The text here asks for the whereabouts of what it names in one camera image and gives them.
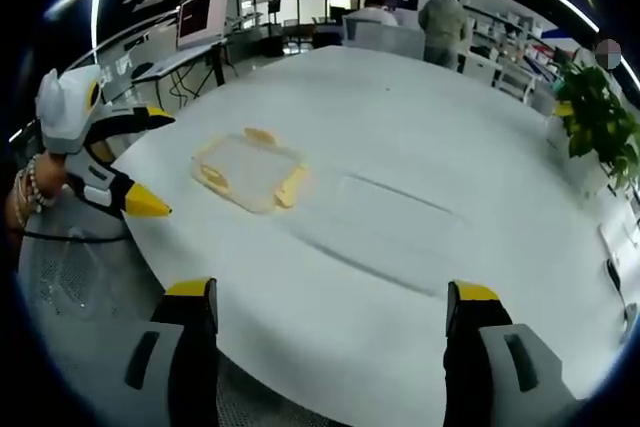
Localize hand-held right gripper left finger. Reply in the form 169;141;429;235
69;276;220;427

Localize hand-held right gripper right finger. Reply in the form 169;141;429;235
442;279;592;427

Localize clear container lid yellow clips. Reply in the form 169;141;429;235
189;126;310;217

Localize person's left hand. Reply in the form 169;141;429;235
32;150;71;201

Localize white side desk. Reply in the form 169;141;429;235
130;39;236;98

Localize grey mesh office chair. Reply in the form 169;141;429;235
17;214;169;348

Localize computer monitor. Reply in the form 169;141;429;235
175;0;233;51

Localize white chair with black armrests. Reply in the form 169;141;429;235
598;216;640;343

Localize green potted plant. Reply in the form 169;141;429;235
553;60;640;191

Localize white storage shelves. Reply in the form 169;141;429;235
463;4;564;101

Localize black cable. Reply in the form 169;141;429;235
7;226;129;244

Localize beaded bracelet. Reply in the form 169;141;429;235
13;155;56;228

